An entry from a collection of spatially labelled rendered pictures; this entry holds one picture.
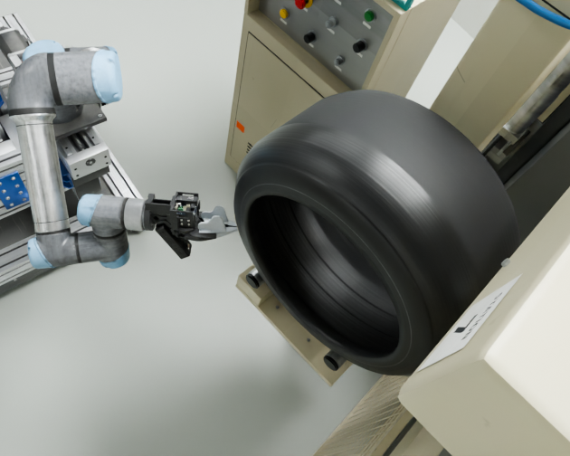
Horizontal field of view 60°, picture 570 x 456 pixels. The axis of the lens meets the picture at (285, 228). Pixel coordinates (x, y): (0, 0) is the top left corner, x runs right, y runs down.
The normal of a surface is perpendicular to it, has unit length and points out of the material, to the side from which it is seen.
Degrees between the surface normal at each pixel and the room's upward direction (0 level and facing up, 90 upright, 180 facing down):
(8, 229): 0
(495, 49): 90
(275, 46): 90
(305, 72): 90
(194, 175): 0
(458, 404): 90
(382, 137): 14
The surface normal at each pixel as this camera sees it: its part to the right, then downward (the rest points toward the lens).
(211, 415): 0.18, -0.47
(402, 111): -0.01, -0.64
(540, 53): -0.69, 0.56
